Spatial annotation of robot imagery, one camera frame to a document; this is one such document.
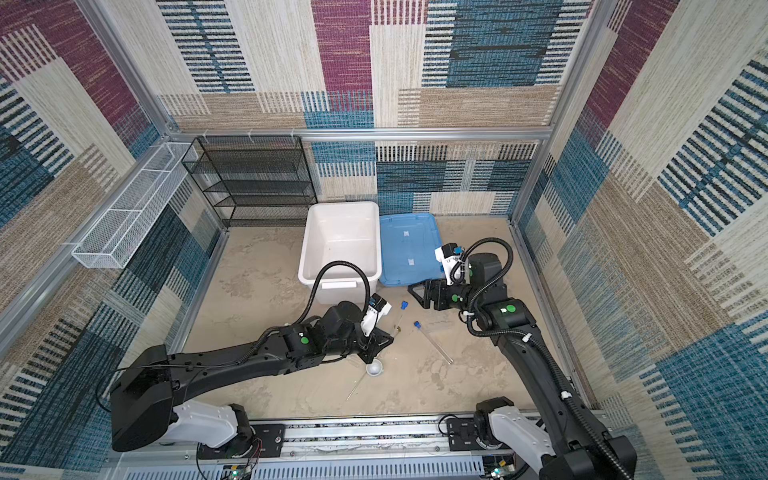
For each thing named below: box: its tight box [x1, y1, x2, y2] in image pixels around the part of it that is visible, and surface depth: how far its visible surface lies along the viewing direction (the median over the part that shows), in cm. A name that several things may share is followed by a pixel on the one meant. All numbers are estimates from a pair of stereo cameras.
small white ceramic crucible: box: [366, 358, 384, 377], surface depth 83 cm
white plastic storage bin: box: [298, 201, 382, 304], surface depth 107 cm
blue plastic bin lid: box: [379, 213, 445, 287], surface depth 116 cm
